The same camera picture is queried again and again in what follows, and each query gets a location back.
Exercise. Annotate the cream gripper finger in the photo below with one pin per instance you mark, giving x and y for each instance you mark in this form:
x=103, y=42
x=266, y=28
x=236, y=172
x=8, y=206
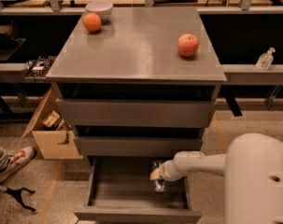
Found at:
x=155, y=175

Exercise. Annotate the blue silver redbull can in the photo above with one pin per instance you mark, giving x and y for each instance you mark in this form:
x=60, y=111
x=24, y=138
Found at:
x=158, y=184

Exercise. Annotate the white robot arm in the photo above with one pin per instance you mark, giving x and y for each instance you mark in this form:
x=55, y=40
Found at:
x=253, y=177

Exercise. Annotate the grey open bottom drawer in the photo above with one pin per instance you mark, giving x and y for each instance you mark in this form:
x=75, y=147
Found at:
x=120, y=191

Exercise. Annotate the grey middle drawer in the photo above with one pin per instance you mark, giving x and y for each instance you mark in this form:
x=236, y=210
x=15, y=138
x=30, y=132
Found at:
x=134, y=147

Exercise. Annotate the grey top drawer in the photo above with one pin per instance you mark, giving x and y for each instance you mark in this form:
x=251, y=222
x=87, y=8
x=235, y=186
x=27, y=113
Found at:
x=136, y=113

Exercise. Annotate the grey drawer cabinet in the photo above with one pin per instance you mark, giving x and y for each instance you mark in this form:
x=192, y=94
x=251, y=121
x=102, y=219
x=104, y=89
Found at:
x=135, y=58

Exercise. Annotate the cardboard box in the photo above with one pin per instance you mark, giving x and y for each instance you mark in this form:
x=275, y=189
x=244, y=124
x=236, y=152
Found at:
x=53, y=143

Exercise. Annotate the snack packet in box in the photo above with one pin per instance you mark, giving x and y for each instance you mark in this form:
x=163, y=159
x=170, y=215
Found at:
x=51, y=120

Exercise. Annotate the red apple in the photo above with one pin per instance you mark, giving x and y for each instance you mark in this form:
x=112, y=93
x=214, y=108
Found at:
x=187, y=45

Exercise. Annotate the white red sneaker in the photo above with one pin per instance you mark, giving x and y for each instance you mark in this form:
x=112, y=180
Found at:
x=17, y=160

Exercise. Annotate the black reacher grabber tool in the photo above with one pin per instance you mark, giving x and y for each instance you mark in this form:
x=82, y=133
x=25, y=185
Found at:
x=16, y=194

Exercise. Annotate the clear sanitizer pump bottle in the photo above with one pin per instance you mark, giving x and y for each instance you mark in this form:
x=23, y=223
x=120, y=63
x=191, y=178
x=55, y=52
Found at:
x=266, y=59

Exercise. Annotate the black patterned notebook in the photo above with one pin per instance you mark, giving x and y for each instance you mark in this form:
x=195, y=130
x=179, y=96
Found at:
x=40, y=66

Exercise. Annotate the orange fruit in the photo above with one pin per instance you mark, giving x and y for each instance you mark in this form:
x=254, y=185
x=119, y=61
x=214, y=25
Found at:
x=92, y=22

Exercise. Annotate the white bowl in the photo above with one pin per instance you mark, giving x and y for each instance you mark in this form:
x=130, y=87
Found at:
x=102, y=8

